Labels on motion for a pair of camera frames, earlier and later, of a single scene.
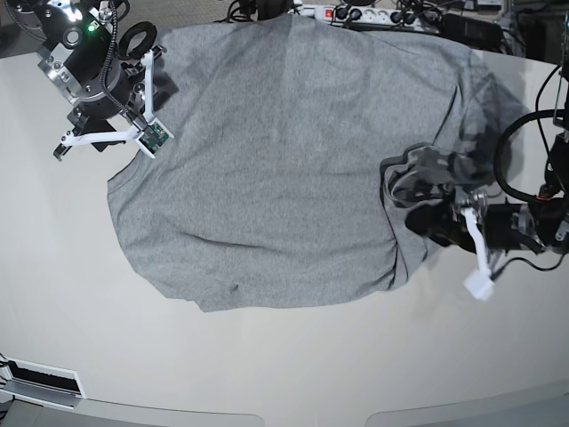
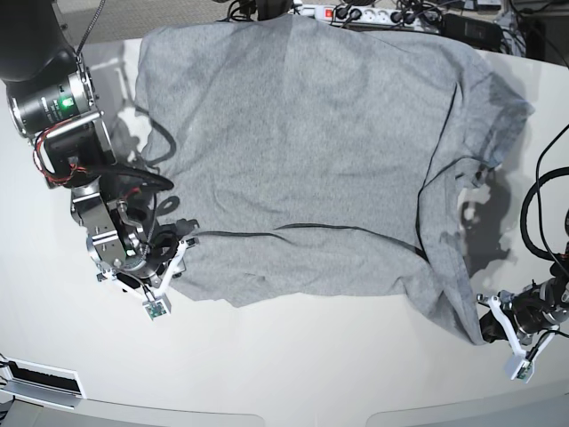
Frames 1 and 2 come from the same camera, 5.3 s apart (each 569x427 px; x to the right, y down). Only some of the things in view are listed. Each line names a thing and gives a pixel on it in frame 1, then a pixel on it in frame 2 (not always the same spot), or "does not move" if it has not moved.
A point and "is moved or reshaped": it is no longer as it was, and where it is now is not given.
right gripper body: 117,89 → 154,247
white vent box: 57,386 does not move
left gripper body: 503,227 → 535,307
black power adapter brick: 480,34 does not move
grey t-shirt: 298,148 is moved or reshaped
